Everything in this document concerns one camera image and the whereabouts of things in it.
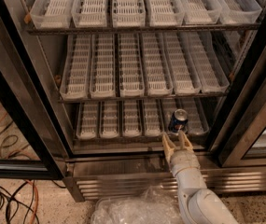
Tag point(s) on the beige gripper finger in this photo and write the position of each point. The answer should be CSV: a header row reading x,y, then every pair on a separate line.
x,y
185,144
168,146

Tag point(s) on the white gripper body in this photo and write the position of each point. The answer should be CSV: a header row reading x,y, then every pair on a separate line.
x,y
185,160

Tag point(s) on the blue pepsi can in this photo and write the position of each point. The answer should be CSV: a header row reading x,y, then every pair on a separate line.
x,y
178,121

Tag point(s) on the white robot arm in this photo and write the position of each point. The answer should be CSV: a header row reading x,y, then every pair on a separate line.
x,y
197,203

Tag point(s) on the bottom metal shelf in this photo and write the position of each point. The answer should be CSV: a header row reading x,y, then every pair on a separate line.
x,y
139,139

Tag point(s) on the metal shelf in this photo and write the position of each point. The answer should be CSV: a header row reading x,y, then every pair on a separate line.
x,y
139,139
139,30
118,98

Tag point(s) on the stainless steel fridge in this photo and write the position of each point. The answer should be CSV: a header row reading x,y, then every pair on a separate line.
x,y
232,158

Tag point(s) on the middle metal shelf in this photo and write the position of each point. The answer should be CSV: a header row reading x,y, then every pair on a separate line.
x,y
118,98

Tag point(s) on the top metal shelf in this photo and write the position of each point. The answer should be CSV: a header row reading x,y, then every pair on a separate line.
x,y
139,30

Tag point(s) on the open glass fridge door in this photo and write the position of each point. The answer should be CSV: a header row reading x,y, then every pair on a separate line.
x,y
28,93

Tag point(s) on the clear plastic bag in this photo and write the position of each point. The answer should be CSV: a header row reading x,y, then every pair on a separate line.
x,y
153,206

